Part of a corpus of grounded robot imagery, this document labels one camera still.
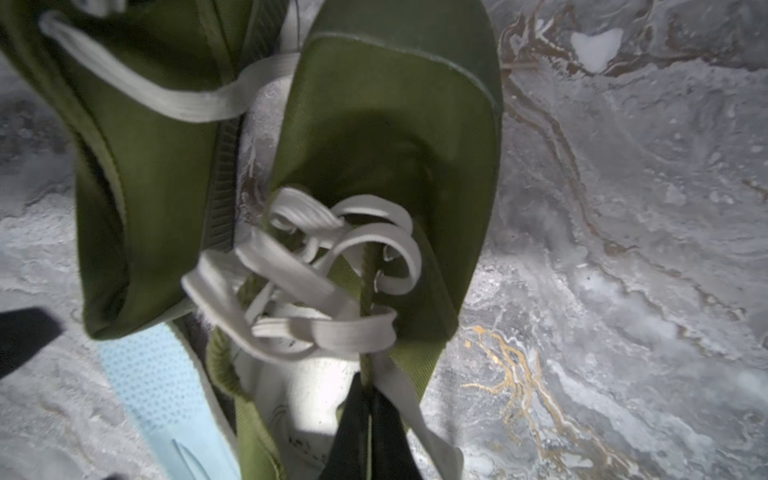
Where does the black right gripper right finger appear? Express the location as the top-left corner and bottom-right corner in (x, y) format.
(371, 388), (422, 480)

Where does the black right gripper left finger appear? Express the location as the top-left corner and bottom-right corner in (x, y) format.
(319, 373), (370, 480)

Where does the green shoe one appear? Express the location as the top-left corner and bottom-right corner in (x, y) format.
(1, 1), (289, 340)
(182, 1), (502, 479)

